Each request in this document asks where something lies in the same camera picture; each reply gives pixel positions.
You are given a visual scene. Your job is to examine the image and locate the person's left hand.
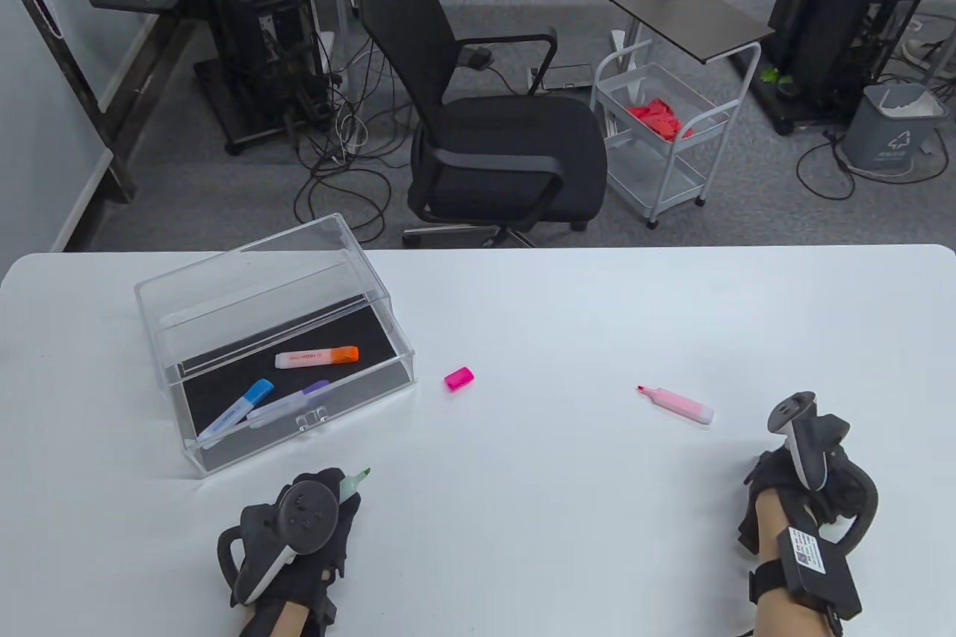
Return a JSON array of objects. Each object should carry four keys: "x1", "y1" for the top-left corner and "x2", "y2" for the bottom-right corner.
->
[{"x1": 217, "y1": 469, "x2": 363, "y2": 636}]

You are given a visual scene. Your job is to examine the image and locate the person's right hand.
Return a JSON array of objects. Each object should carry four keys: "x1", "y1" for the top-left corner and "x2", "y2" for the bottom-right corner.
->
[{"x1": 738, "y1": 441, "x2": 861, "y2": 557}]

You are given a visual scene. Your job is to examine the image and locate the green highlighter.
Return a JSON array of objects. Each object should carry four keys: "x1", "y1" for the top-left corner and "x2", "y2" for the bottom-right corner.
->
[{"x1": 338, "y1": 467, "x2": 372, "y2": 505}]

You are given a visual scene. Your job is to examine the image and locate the pink highlighter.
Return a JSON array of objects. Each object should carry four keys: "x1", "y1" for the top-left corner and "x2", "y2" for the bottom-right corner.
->
[{"x1": 636, "y1": 385, "x2": 716, "y2": 426}]

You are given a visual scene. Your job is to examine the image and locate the purple highlighter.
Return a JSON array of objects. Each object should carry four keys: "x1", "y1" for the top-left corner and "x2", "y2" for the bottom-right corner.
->
[{"x1": 246, "y1": 389, "x2": 308, "y2": 431}]

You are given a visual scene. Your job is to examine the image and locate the blue highlighter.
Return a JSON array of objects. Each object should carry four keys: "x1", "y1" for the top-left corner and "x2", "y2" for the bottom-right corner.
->
[{"x1": 196, "y1": 398, "x2": 255, "y2": 445}]

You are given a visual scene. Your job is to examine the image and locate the orange highlighter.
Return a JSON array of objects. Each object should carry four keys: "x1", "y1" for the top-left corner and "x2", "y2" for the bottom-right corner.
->
[{"x1": 275, "y1": 349, "x2": 335, "y2": 370}]

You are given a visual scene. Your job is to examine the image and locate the clear acrylic drawer box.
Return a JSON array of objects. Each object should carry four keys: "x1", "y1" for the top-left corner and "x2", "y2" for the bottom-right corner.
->
[{"x1": 134, "y1": 214, "x2": 417, "y2": 479}]

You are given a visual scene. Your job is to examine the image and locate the person's right forearm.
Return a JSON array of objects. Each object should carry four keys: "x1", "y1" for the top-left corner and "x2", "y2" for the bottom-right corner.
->
[{"x1": 751, "y1": 495, "x2": 830, "y2": 637}]

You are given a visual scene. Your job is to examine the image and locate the grey right hand controller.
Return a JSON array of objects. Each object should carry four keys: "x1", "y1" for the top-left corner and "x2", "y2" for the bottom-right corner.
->
[{"x1": 768, "y1": 391, "x2": 879, "y2": 550}]

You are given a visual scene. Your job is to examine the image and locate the grey hand controller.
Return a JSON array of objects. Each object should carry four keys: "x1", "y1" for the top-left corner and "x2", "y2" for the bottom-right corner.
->
[
  {"x1": 768, "y1": 391, "x2": 879, "y2": 550},
  {"x1": 217, "y1": 480, "x2": 341, "y2": 606}
]

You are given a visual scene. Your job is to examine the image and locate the grey left hand controller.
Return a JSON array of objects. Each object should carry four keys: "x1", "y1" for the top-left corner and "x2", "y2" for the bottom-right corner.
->
[{"x1": 217, "y1": 480, "x2": 341, "y2": 606}]

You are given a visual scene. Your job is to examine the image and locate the black wrist module white label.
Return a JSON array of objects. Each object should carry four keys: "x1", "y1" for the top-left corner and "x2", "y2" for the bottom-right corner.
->
[{"x1": 749, "y1": 526, "x2": 863, "y2": 621}]

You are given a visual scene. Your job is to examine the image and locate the white rolling cart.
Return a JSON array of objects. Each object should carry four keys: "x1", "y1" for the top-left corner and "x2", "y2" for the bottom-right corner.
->
[{"x1": 590, "y1": 40, "x2": 763, "y2": 229}]

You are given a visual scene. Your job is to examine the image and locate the grey trash bin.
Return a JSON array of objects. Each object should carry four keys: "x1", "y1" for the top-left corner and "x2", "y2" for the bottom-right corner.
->
[{"x1": 842, "y1": 84, "x2": 949, "y2": 171}]

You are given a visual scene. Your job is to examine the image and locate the red cloth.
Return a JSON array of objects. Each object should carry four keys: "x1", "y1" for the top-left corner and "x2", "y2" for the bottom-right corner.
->
[{"x1": 626, "y1": 97, "x2": 694, "y2": 142}]

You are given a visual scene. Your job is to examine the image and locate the small green plant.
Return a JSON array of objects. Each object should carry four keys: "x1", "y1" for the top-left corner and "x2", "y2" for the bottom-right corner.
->
[{"x1": 760, "y1": 67, "x2": 800, "y2": 100}]

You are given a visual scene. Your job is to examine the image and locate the black office chair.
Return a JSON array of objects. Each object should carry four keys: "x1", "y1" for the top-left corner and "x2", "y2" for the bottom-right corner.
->
[{"x1": 360, "y1": 0, "x2": 609, "y2": 249}]

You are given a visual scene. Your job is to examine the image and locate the black equipment rack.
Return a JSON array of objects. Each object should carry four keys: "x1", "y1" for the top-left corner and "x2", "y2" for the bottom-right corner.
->
[{"x1": 751, "y1": 0, "x2": 956, "y2": 136}]

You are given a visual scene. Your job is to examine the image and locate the dark side table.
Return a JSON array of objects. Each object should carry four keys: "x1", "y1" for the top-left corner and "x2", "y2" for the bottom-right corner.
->
[{"x1": 603, "y1": 0, "x2": 776, "y2": 64}]

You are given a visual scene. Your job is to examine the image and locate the black computer tower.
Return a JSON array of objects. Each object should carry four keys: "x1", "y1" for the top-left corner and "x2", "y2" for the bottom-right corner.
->
[{"x1": 203, "y1": 0, "x2": 329, "y2": 145}]

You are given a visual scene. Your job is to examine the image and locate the black floor cable loop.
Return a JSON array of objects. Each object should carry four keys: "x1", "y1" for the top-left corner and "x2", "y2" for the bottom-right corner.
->
[{"x1": 795, "y1": 133, "x2": 949, "y2": 202}]

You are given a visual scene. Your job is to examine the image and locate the tangle of floor cables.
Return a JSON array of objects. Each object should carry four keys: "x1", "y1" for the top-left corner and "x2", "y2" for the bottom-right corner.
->
[{"x1": 294, "y1": 32, "x2": 419, "y2": 246}]

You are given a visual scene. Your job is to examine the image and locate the black frame post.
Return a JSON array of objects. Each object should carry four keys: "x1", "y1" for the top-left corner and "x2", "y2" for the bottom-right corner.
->
[{"x1": 0, "y1": 0, "x2": 135, "y2": 205}]

